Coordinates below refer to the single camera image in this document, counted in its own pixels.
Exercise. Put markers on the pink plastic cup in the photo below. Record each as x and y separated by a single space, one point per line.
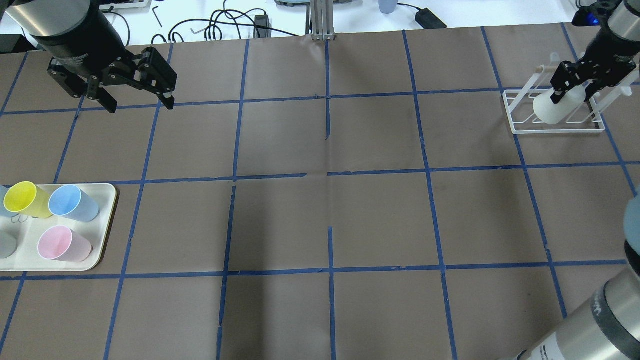
61 243

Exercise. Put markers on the aluminium frame post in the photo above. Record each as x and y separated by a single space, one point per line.
322 20

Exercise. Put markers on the blue cup on desk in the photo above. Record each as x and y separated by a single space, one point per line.
387 6

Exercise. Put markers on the grey plastic cup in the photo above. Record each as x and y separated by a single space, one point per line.
8 245

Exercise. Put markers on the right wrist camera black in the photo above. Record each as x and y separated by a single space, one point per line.
591 13

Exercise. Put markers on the black power adapter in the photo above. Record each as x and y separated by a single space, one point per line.
428 20

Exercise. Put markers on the white wire cup rack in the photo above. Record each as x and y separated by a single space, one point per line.
530 110

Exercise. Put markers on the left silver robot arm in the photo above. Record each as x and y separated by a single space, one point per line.
37 17

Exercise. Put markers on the white plastic cup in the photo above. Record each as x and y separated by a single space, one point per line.
552 114

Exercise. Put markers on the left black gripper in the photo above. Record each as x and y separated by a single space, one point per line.
79 36

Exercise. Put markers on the blue cup on tray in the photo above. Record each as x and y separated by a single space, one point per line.
70 202

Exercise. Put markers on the cream plastic tray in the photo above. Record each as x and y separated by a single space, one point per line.
28 230

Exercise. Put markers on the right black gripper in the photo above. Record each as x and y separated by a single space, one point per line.
609 51

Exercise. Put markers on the yellow plastic cup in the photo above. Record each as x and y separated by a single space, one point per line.
27 198

